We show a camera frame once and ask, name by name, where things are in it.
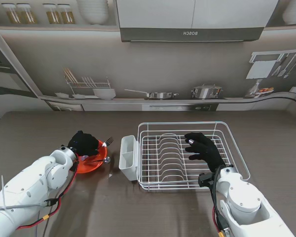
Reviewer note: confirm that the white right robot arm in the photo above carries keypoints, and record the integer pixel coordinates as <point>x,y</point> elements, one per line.
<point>246,200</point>

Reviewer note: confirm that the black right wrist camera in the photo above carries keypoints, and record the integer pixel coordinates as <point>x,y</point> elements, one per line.
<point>204,180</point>

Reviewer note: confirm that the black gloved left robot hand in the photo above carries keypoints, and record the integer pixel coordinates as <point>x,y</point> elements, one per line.
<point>85,145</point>

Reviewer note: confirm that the orange plastic bowl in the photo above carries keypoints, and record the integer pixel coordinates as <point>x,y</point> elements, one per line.
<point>93,166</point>

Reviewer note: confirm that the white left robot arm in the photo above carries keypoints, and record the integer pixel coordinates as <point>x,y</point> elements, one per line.
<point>34,182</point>

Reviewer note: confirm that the metal spoon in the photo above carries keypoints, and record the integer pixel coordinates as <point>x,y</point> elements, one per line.
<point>106,160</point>

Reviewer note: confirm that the printed kitchen backdrop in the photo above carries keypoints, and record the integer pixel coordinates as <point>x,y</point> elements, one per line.
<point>162,69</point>

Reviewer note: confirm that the white zip tie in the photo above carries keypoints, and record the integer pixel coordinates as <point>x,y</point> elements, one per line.
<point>3,192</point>

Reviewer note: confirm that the metal fork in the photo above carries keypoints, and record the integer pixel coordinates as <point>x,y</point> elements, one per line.
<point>109,141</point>

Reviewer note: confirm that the white plastic utensil holder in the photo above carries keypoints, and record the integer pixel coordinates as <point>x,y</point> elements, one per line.
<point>129,170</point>

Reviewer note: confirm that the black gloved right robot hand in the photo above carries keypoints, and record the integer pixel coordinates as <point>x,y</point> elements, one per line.
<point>209,153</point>

